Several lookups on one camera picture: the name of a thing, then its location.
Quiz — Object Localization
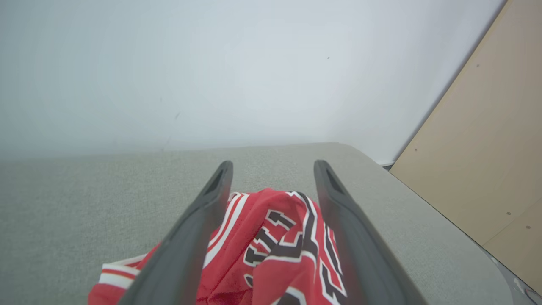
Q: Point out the beige wooden panel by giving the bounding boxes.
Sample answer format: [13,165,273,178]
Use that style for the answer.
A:
[389,0,542,295]

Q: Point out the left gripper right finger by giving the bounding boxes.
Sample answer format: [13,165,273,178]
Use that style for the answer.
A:
[313,160,428,305]

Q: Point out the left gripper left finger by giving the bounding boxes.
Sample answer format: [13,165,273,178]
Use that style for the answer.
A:
[118,160,234,305]

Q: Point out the red basketball jersey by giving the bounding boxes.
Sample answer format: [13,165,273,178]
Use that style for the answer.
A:
[88,188,348,305]

